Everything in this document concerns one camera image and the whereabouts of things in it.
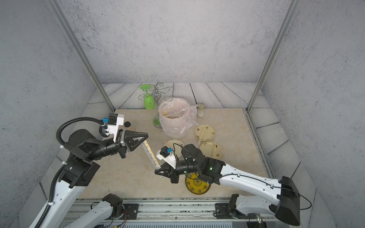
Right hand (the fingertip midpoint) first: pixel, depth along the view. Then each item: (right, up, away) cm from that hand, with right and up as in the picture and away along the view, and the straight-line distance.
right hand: (157, 173), depth 60 cm
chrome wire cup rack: (-7, +40, +31) cm, 51 cm away
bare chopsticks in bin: (-2, +27, +37) cm, 45 cm away
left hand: (-2, +15, -9) cm, 18 cm away
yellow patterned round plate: (+17, -15, +22) cm, 32 cm away
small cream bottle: (+23, +28, +53) cm, 64 cm away
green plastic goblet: (-14, +36, +38) cm, 54 cm away
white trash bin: (+5, +18, +25) cm, 31 cm away
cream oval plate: (+28, +12, +45) cm, 54 cm away
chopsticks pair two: (-2, +7, +38) cm, 39 cm away
